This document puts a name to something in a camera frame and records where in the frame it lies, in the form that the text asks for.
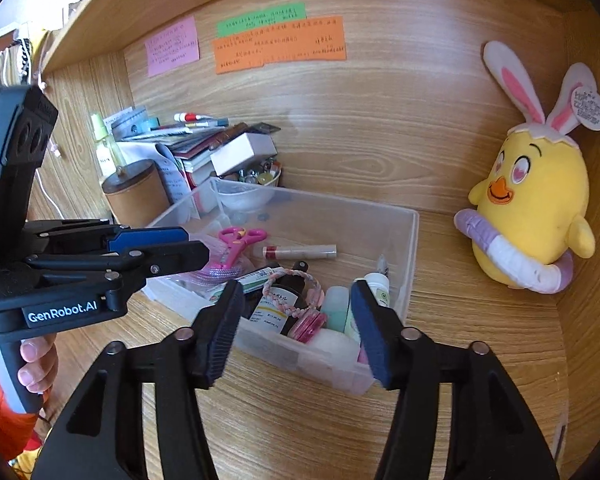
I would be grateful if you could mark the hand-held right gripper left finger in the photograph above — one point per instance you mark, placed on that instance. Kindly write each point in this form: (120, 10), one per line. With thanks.
(222, 330)

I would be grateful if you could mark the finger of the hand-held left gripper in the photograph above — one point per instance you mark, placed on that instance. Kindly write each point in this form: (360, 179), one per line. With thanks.
(180, 255)
(150, 237)

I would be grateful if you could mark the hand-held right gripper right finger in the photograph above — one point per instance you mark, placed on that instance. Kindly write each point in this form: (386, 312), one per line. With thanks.
(375, 330)

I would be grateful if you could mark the pale green tube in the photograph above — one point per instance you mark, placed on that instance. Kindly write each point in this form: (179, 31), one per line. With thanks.
(377, 292)

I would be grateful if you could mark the white ointment tube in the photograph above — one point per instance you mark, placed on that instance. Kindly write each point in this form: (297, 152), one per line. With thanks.
(257, 279)

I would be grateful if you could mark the pink round compact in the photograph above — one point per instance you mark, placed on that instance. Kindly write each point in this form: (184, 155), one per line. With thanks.
(307, 327)

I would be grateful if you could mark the white and brown cosmetic tube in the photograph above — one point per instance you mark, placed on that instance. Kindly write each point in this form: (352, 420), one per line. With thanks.
(300, 251)

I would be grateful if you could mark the clear plastic storage box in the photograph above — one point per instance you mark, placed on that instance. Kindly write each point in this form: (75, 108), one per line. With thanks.
(330, 230)

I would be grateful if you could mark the person's left hand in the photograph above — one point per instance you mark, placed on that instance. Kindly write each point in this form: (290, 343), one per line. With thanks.
(37, 360)

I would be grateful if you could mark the brown lidded mug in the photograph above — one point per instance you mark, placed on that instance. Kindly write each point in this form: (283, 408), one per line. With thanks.
(135, 200)

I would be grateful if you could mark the small teal bottle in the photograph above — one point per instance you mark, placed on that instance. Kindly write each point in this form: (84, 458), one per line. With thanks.
(336, 307)

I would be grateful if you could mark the dark glass bottle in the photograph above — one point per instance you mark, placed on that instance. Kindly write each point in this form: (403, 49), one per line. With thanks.
(275, 315)

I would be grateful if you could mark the pink scissors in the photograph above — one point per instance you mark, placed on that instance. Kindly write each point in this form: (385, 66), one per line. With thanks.
(235, 237)

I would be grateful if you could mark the white paper leaflets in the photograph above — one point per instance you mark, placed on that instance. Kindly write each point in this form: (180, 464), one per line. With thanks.
(172, 175)

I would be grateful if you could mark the small clear bowl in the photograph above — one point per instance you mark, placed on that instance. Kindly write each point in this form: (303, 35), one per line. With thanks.
(240, 197)

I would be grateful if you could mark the stack of books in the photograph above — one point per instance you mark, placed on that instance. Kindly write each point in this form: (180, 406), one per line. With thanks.
(200, 157)

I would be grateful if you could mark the yellow-green spray bottle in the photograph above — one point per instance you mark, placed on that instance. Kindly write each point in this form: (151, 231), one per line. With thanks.
(102, 150)

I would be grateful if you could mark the white cardboard box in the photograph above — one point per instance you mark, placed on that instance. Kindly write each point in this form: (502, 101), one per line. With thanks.
(240, 152)

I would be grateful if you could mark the red and white marker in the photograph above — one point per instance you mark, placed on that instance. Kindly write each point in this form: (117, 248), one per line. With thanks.
(190, 116)

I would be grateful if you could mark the pink paper note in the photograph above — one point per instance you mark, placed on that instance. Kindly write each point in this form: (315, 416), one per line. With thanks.
(172, 45)

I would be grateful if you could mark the yellow chick plush toy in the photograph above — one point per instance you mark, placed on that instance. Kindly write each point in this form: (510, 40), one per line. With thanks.
(535, 210)

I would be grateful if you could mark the orange paper note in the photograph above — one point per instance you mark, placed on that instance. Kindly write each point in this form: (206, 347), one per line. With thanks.
(280, 47)

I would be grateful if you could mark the green paper note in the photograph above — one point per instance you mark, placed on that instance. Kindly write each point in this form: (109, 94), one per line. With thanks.
(260, 19)

